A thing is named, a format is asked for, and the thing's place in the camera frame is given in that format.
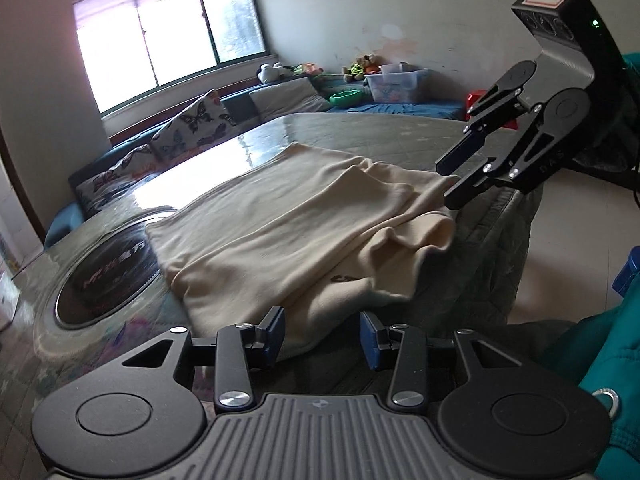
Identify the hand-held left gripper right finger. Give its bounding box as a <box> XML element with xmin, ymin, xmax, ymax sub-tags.
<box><xmin>360</xmin><ymin>311</ymin><xmax>521</xmax><ymax>408</ymax></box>

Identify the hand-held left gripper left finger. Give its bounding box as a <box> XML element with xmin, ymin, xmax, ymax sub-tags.
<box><xmin>120</xmin><ymin>306</ymin><xmax>287</xmax><ymax>411</ymax></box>

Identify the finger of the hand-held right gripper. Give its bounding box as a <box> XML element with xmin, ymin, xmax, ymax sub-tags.
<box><xmin>444</xmin><ymin>105</ymin><xmax>568</xmax><ymax>210</ymax></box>
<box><xmin>435</xmin><ymin>80</ymin><xmax>536</xmax><ymax>176</ymax></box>

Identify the cream sweatshirt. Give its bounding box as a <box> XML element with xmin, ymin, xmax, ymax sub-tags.
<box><xmin>145</xmin><ymin>142</ymin><xmax>458</xmax><ymax>361</ymax></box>

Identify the red plastic stool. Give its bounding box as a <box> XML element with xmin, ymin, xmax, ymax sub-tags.
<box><xmin>464</xmin><ymin>89</ymin><xmax>488</xmax><ymax>121</ymax></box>

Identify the blue sofa blanket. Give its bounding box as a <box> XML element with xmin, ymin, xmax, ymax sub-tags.
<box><xmin>327</xmin><ymin>100</ymin><xmax>468</xmax><ymax>121</ymax></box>

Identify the clear plastic storage box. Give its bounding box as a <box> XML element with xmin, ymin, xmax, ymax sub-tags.
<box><xmin>364</xmin><ymin>63</ymin><xmax>431</xmax><ymax>104</ymax></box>

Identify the dark grey cloth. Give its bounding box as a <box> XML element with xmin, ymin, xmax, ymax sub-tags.
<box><xmin>570</xmin><ymin>132</ymin><xmax>640</xmax><ymax>191</ymax></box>

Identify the grey cushion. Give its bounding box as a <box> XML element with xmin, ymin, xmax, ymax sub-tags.
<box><xmin>248</xmin><ymin>77</ymin><xmax>331</xmax><ymax>122</ymax></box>

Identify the black round induction cooktop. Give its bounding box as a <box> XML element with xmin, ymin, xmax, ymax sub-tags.
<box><xmin>52</xmin><ymin>232</ymin><xmax>168</xmax><ymax>331</ymax></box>

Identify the blue plastic object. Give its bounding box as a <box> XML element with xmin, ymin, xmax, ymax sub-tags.
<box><xmin>612</xmin><ymin>246</ymin><xmax>640</xmax><ymax>296</ymax></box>

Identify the panda plush toy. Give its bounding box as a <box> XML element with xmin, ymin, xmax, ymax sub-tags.
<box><xmin>256</xmin><ymin>62</ymin><xmax>296</xmax><ymax>84</ymax></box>

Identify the butterfly print pillow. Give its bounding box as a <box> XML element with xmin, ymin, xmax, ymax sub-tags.
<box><xmin>150</xmin><ymin>89</ymin><xmax>238</xmax><ymax>163</ymax></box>
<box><xmin>75</xmin><ymin>144</ymin><xmax>161</xmax><ymax>211</ymax></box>

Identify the blue sofa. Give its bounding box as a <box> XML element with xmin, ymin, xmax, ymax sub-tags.
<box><xmin>44</xmin><ymin>82</ymin><xmax>471</xmax><ymax>251</ymax></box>

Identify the person's teal jacket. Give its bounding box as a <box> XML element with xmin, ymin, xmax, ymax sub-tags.
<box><xmin>537</xmin><ymin>305</ymin><xmax>640</xmax><ymax>480</ymax></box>

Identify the window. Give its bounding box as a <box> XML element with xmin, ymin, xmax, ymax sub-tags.
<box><xmin>72</xmin><ymin>0</ymin><xmax>268</xmax><ymax>116</ymax></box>

